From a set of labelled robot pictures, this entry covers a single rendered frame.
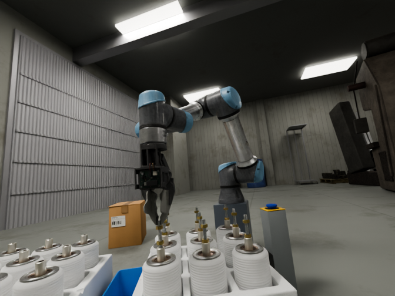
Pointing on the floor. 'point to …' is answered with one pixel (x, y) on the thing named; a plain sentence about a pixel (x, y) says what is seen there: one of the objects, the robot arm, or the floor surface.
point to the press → (378, 103)
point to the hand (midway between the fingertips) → (159, 218)
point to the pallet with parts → (339, 176)
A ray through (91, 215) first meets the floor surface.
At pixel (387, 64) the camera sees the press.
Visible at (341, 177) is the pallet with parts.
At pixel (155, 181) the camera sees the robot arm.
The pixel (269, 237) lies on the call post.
